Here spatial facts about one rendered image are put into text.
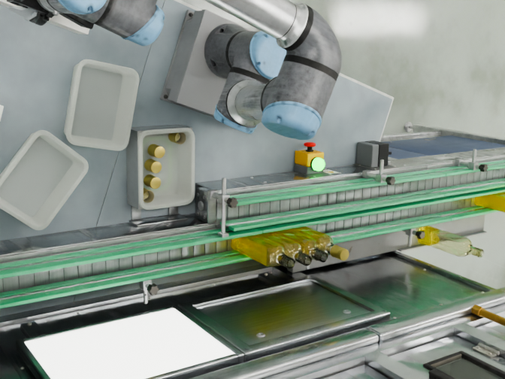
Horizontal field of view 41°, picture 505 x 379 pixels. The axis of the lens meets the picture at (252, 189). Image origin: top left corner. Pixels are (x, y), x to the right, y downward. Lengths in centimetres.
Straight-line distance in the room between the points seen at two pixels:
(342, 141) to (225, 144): 48
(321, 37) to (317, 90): 10
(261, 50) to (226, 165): 51
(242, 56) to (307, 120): 48
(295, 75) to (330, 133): 101
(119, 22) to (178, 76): 75
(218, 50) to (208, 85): 11
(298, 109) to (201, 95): 63
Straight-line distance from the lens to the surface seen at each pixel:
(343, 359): 170
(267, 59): 177
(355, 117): 243
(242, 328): 176
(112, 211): 199
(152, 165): 194
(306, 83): 136
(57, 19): 149
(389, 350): 177
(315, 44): 137
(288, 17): 135
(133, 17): 121
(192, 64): 191
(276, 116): 136
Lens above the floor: 253
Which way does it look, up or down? 54 degrees down
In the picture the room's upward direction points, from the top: 110 degrees clockwise
